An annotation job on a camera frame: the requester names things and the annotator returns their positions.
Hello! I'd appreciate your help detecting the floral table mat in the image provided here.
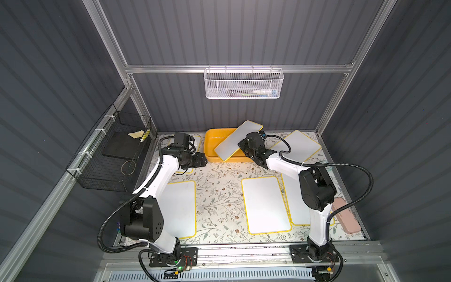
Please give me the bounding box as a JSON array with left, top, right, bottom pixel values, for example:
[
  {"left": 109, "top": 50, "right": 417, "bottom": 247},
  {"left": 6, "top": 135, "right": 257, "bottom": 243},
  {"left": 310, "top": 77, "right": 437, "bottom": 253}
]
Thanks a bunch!
[{"left": 121, "top": 131, "right": 367, "bottom": 246}]

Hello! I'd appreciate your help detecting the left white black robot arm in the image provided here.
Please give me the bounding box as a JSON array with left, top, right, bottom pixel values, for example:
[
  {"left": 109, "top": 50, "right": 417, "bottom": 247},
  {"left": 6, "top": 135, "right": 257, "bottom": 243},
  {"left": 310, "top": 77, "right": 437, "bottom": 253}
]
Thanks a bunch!
[{"left": 97, "top": 132, "right": 207, "bottom": 260}]

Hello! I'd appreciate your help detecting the white wire mesh basket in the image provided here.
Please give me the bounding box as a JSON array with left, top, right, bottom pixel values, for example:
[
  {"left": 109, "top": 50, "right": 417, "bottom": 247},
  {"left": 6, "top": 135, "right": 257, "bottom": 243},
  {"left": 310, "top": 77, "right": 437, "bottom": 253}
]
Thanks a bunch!
[{"left": 203, "top": 67, "right": 284, "bottom": 99}]

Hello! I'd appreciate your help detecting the black pad in basket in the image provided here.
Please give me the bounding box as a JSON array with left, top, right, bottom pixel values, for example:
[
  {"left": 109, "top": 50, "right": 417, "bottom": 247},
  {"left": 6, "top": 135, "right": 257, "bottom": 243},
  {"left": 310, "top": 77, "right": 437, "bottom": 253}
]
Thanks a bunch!
[{"left": 102, "top": 132, "right": 144, "bottom": 161}]

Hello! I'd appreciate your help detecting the yellow sticky note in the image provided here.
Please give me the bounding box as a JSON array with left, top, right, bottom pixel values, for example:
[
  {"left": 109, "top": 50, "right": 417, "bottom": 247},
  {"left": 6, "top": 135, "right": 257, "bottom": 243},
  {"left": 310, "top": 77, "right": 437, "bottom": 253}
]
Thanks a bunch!
[{"left": 128, "top": 130, "right": 144, "bottom": 139}]

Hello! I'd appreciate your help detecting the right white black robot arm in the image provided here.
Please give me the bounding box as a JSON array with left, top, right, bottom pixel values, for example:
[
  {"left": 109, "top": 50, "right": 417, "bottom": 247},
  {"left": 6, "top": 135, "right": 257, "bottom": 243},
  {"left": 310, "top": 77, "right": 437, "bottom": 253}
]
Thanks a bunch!
[{"left": 238, "top": 130, "right": 374, "bottom": 262}]

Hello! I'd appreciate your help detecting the aluminium rail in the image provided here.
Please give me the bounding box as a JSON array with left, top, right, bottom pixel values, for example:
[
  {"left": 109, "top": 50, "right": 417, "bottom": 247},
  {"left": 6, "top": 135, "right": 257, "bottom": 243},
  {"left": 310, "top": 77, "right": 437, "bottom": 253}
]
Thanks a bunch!
[{"left": 99, "top": 241, "right": 388, "bottom": 269}]

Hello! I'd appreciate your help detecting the pink pencil case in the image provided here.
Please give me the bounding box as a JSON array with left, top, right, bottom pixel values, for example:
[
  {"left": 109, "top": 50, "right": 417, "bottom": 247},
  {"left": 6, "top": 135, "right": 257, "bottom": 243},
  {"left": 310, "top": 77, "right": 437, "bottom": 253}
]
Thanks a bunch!
[{"left": 332, "top": 197, "right": 362, "bottom": 235}]

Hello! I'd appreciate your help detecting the black wire basket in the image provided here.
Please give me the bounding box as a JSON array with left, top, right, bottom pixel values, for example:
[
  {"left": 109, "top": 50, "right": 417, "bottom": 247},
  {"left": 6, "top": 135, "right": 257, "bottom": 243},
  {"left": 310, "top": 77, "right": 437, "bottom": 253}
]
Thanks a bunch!
[{"left": 66, "top": 106, "right": 153, "bottom": 193}]

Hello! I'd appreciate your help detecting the white marker in basket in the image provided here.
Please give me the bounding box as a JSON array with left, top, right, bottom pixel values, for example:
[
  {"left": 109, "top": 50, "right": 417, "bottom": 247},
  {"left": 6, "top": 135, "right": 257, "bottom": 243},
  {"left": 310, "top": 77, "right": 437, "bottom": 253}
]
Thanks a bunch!
[{"left": 253, "top": 89, "right": 278, "bottom": 97}]

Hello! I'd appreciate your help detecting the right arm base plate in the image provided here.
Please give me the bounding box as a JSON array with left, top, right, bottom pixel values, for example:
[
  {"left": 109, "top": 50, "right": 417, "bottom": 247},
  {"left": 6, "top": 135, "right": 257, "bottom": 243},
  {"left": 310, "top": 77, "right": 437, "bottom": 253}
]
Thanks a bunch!
[{"left": 289, "top": 244, "right": 340, "bottom": 264}]

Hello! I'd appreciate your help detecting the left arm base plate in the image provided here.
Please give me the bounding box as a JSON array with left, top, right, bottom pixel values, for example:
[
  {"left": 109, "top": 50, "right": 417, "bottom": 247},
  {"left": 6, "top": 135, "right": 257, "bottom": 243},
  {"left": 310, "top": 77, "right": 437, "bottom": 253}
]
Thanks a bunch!
[{"left": 149, "top": 247, "right": 198, "bottom": 267}]

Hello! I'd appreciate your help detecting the yellow plastic storage box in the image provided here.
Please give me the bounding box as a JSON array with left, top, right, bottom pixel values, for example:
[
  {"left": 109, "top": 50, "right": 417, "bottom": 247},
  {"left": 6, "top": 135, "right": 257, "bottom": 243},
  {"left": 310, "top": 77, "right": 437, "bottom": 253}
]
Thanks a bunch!
[{"left": 203, "top": 128, "right": 252, "bottom": 163}]

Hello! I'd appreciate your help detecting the whiteboard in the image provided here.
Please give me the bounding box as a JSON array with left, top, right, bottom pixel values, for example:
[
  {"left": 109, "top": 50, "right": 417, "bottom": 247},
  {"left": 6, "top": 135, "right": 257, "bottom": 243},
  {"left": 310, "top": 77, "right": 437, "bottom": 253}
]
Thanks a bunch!
[
  {"left": 241, "top": 176, "right": 292, "bottom": 235},
  {"left": 158, "top": 181, "right": 197, "bottom": 240},
  {"left": 163, "top": 132, "right": 198, "bottom": 175},
  {"left": 269, "top": 130, "right": 322, "bottom": 163},
  {"left": 214, "top": 120, "right": 263, "bottom": 162},
  {"left": 281, "top": 171, "right": 335, "bottom": 227}
]

